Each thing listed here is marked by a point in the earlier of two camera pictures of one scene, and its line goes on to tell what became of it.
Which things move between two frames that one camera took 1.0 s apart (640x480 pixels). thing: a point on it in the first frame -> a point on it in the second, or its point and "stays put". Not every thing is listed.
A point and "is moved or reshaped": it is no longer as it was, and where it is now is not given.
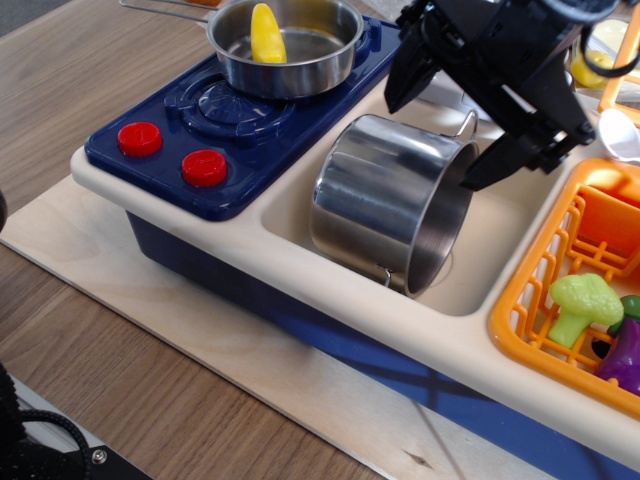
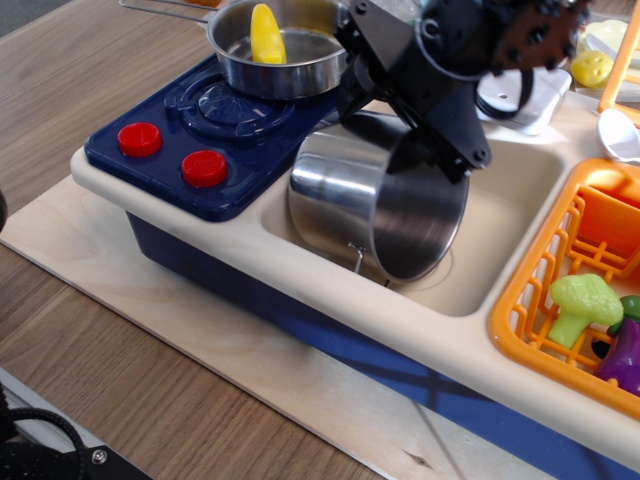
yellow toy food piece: x=585 y=75 stays put
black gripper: x=510 y=60 -> x=420 y=58
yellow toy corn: x=266 y=39 stays put
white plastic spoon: x=618 y=135 stays put
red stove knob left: x=140 y=139 stays put
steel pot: x=389 y=194 is moved or reshaped
